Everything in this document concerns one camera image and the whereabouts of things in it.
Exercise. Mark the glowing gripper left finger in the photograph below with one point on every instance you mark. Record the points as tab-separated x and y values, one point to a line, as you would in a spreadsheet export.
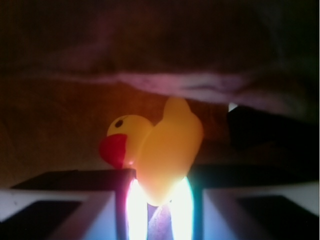
74	205

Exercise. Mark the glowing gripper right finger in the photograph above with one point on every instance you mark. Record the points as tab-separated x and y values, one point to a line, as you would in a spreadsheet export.
250	202

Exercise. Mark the yellow rubber duck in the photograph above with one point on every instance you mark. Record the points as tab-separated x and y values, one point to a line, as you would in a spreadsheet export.
161	154

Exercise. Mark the black rectangular box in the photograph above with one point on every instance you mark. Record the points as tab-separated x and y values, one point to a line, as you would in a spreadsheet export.
251	128

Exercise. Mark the crumpled brown paper bag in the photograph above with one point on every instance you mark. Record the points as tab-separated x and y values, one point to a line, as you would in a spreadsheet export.
69	67

